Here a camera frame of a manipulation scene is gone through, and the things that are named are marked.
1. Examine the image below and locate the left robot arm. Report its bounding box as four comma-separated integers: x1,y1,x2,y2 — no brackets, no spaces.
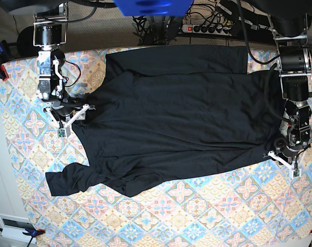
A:
248,1,312,167

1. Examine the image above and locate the white wall vent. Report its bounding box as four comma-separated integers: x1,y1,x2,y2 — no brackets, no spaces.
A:
0,214,34,243

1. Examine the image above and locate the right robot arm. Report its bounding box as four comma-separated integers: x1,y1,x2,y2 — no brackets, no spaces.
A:
0,1,94,127

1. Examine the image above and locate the blue clamp bottom left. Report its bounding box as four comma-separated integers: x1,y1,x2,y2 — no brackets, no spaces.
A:
0,227,45,246

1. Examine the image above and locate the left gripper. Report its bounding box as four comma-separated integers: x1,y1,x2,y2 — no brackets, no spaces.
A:
273,137,307,157

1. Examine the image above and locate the patterned tablecloth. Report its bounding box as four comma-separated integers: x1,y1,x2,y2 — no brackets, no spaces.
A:
0,58,312,246

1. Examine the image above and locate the black long-sleeve t-shirt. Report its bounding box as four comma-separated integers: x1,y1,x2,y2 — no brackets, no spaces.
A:
46,45,285,197

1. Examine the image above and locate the black round stool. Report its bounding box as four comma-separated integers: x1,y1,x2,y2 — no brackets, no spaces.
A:
16,26,39,57

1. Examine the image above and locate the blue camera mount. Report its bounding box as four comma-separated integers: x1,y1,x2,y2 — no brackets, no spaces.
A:
113,0,193,16

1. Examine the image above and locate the white power strip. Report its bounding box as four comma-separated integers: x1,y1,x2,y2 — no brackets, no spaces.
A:
181,24,231,36

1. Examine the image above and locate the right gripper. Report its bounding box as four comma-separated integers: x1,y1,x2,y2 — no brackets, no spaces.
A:
44,99,83,123

